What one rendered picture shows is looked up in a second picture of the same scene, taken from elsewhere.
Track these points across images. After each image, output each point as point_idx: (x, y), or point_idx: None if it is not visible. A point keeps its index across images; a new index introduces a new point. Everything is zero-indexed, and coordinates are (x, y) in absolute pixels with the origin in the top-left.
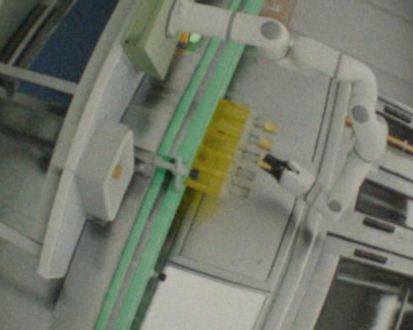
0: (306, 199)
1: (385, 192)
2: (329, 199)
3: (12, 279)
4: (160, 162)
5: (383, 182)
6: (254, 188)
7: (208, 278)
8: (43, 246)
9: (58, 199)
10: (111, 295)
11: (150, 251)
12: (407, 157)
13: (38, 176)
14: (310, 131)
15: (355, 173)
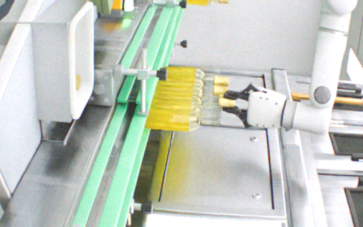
0: (283, 117)
1: (362, 138)
2: (313, 90)
3: None
4: (123, 69)
5: (356, 132)
6: (219, 146)
7: (203, 216)
8: None
9: (9, 49)
10: (83, 207)
11: (128, 160)
12: None
13: None
14: None
15: (331, 48)
